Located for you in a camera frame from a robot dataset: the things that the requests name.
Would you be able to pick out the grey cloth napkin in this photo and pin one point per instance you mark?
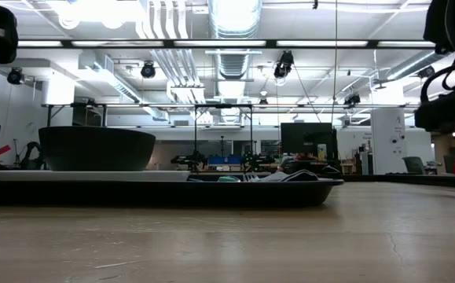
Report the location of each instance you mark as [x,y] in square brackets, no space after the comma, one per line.
[301,176]

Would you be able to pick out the black bowl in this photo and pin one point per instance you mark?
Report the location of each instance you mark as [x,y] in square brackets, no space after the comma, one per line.
[93,149]

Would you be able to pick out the white round plate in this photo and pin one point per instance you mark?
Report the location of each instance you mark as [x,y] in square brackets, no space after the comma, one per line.
[93,175]

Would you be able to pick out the black background robot arm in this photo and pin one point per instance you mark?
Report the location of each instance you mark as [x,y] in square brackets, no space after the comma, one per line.
[189,160]
[256,161]

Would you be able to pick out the black plastic tray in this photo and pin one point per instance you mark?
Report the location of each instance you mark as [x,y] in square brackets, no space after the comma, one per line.
[152,194]

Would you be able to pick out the grey office chair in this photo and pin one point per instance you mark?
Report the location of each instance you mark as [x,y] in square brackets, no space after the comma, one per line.
[413,165]

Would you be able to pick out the white pillar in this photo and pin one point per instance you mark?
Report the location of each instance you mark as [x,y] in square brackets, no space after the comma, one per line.
[388,149]

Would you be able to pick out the large black monitor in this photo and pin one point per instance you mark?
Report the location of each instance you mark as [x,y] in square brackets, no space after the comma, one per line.
[305,139]

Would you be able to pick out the blue panel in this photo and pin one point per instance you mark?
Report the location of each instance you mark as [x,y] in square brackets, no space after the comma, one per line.
[225,160]

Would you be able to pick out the black overhead crossbar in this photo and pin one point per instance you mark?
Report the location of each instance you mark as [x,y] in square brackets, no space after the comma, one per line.
[168,43]

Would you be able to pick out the black ceiling camera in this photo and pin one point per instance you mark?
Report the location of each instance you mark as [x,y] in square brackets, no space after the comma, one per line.
[148,70]
[352,99]
[284,65]
[426,72]
[15,76]

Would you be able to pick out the black aluminium table frame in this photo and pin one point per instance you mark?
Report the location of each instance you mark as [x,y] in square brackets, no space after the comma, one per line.
[408,180]

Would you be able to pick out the black background rig frame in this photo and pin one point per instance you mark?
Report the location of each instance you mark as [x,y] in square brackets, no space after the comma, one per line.
[223,105]

